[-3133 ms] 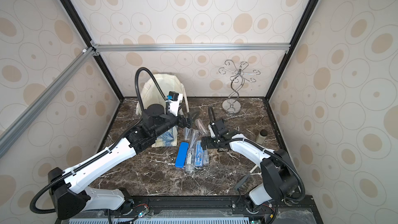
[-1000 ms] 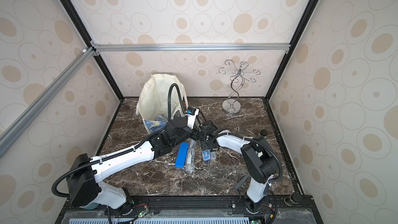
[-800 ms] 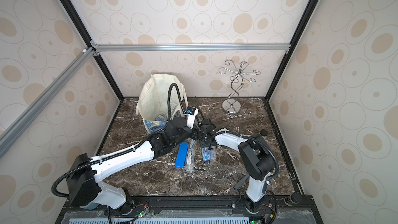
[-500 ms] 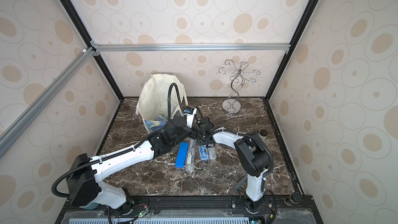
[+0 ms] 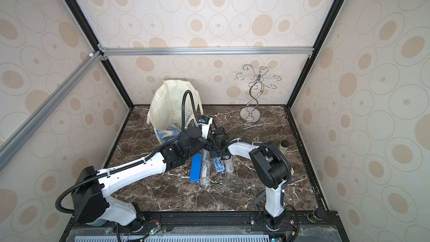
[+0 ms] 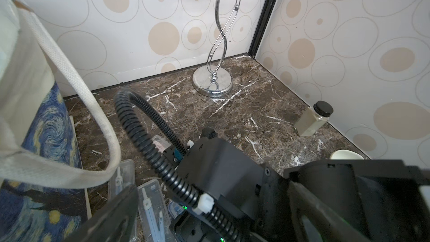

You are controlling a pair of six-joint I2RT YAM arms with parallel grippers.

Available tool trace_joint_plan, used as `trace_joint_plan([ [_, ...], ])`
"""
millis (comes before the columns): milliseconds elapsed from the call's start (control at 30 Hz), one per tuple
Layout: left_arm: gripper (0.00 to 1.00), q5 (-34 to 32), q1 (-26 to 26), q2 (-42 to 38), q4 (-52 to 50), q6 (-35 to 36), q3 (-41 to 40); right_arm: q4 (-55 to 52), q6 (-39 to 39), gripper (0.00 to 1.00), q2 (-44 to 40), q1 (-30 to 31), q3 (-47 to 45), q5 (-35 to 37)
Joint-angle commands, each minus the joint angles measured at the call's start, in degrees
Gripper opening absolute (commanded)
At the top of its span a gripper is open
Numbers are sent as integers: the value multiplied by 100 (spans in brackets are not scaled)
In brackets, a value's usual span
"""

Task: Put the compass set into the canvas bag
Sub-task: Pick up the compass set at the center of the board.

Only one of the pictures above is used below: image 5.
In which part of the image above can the aluminium frame rail left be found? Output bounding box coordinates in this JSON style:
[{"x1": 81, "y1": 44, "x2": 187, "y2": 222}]
[{"x1": 1, "y1": 50, "x2": 101, "y2": 169}]

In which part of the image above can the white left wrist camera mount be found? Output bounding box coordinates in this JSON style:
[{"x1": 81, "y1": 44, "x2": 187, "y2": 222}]
[{"x1": 199, "y1": 115, "x2": 213, "y2": 139}]

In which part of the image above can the black corner frame post left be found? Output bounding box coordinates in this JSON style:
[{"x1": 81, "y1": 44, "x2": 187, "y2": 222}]
[{"x1": 64, "y1": 0, "x2": 134, "y2": 110}]

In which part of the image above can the clear slim case right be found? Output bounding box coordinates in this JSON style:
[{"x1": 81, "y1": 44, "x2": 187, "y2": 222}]
[{"x1": 224, "y1": 158, "x2": 234, "y2": 173}]

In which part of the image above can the black corner frame post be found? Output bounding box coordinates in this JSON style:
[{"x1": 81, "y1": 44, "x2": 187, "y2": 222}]
[
  {"x1": 286, "y1": 0, "x2": 345, "y2": 110},
  {"x1": 64, "y1": 0, "x2": 134, "y2": 110}
]

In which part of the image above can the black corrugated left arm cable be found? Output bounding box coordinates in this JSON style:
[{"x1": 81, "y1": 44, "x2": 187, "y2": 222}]
[{"x1": 55, "y1": 90, "x2": 202, "y2": 215}]

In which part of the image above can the white spatula black handle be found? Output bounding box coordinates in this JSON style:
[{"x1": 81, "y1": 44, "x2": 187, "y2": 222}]
[{"x1": 253, "y1": 190, "x2": 266, "y2": 206}]

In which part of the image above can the clear slim case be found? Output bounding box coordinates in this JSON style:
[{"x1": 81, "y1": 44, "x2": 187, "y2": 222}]
[
  {"x1": 200, "y1": 160, "x2": 211, "y2": 187},
  {"x1": 224, "y1": 158, "x2": 234, "y2": 173}
]

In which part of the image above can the clear slim case front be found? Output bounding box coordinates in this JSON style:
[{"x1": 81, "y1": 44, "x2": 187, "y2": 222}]
[{"x1": 200, "y1": 160, "x2": 211, "y2": 187}]

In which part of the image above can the chrome jewelry stand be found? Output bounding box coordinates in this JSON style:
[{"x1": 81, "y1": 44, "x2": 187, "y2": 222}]
[{"x1": 236, "y1": 64, "x2": 282, "y2": 124}]

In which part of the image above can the aluminium frame rail back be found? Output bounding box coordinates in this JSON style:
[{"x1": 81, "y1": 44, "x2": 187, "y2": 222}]
[{"x1": 101, "y1": 47, "x2": 314, "y2": 56}]

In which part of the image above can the Starry Night canvas tote bag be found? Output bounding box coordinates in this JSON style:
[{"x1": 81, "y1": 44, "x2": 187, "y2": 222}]
[{"x1": 147, "y1": 80, "x2": 203, "y2": 144}]

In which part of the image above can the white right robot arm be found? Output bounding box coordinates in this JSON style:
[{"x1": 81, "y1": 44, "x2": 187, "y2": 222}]
[{"x1": 205, "y1": 128, "x2": 293, "y2": 218}]

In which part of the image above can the black corner frame post right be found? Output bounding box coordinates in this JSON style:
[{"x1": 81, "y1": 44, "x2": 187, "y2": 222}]
[{"x1": 286, "y1": 0, "x2": 345, "y2": 110}]

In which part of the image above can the aluminium frame rail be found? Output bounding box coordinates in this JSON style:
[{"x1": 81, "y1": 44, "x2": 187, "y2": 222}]
[
  {"x1": 101, "y1": 47, "x2": 314, "y2": 56},
  {"x1": 1, "y1": 50, "x2": 101, "y2": 169}
]

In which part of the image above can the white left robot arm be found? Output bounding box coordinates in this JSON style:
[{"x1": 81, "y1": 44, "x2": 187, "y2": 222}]
[{"x1": 71, "y1": 126, "x2": 209, "y2": 232}]

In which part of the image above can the clear case blue compass front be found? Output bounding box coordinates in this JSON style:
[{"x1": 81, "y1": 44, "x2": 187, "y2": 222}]
[{"x1": 213, "y1": 157, "x2": 226, "y2": 173}]

